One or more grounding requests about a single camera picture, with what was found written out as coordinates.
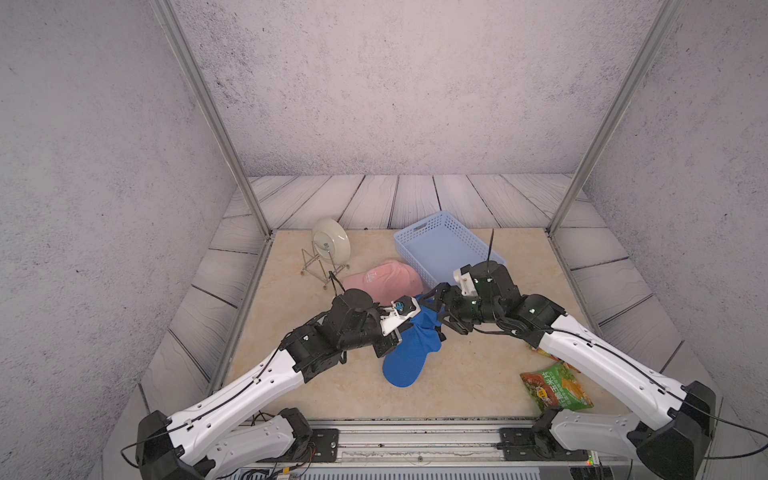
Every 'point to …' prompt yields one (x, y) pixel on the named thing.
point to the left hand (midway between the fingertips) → (412, 324)
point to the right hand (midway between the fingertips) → (426, 310)
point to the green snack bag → (559, 387)
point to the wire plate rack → (320, 265)
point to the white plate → (330, 235)
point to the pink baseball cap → (386, 281)
